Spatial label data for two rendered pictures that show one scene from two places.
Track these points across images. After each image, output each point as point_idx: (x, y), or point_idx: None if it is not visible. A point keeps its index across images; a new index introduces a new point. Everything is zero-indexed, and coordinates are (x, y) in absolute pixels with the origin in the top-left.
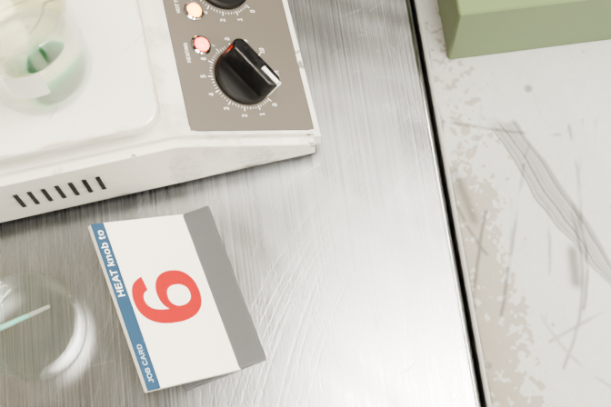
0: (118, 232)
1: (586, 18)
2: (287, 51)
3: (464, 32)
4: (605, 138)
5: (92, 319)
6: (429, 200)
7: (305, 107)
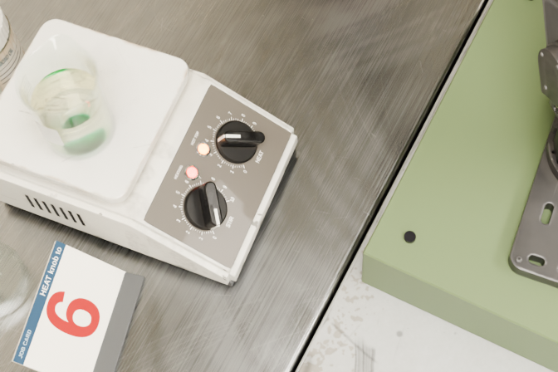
0: (71, 256)
1: (457, 310)
2: (251, 210)
3: (368, 267)
4: None
5: (29, 301)
6: (281, 364)
7: (235, 252)
